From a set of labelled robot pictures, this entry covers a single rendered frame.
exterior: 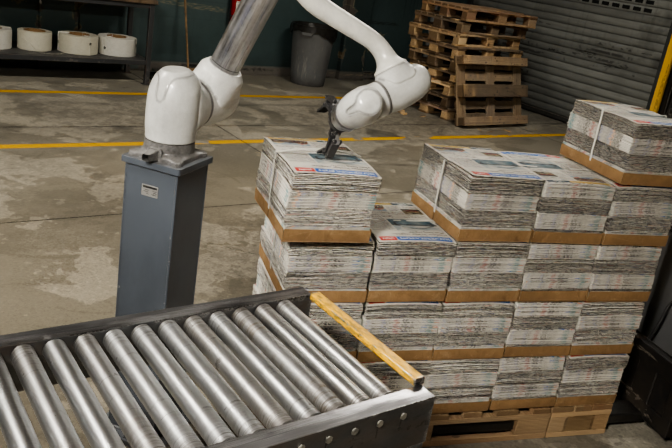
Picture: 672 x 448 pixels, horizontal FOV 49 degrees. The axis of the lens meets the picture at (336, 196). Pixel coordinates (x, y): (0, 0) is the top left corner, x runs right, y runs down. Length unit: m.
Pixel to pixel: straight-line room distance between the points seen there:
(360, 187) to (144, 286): 0.76
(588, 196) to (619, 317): 0.56
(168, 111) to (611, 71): 8.13
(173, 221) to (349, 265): 0.57
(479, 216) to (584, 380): 0.92
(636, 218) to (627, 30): 7.07
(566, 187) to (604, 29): 7.45
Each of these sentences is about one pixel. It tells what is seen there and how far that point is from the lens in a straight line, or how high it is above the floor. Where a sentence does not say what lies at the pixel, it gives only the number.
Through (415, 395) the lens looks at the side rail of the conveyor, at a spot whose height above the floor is 0.80.
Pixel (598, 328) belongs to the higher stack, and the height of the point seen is 0.49.
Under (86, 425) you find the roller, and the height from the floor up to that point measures 0.79.
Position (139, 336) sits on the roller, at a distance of 1.74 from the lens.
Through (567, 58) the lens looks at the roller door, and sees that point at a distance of 10.28.
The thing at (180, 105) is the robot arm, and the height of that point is 1.18.
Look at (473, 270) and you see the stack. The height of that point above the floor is 0.72.
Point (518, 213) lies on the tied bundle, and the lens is 2.56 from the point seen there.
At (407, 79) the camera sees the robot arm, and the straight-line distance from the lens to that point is 2.08.
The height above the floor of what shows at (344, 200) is 0.97.
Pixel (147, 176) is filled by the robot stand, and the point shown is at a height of 0.95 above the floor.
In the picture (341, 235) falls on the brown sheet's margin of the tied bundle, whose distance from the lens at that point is 2.25.
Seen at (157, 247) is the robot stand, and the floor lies 0.73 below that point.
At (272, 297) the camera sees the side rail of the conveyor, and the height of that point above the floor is 0.80.
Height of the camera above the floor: 1.68
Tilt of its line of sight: 18 degrees down
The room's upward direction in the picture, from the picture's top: 9 degrees clockwise
